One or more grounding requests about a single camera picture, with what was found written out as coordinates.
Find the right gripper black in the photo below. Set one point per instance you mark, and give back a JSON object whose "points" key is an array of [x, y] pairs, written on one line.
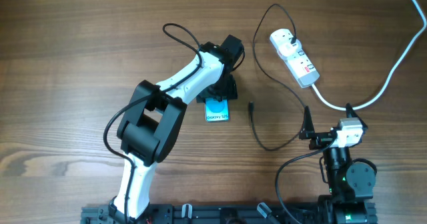
{"points": [[307, 128]]}

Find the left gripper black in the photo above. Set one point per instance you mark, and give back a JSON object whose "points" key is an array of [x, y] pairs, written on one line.
{"points": [[231, 92]]}

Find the Galaxy smartphone teal screen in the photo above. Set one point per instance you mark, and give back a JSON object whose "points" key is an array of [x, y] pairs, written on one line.
{"points": [[216, 111]]}

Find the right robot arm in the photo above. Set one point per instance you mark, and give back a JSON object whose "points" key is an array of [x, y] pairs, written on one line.
{"points": [[351, 181]]}

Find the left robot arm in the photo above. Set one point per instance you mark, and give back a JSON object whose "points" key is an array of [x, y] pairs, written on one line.
{"points": [[151, 122]]}

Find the white charger adapter plug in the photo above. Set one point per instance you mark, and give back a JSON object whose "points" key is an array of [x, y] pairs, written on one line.
{"points": [[287, 49]]}

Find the white power strip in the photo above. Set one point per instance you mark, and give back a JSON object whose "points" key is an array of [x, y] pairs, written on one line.
{"points": [[299, 64]]}

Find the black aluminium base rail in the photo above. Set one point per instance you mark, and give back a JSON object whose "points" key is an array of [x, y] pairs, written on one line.
{"points": [[303, 212]]}

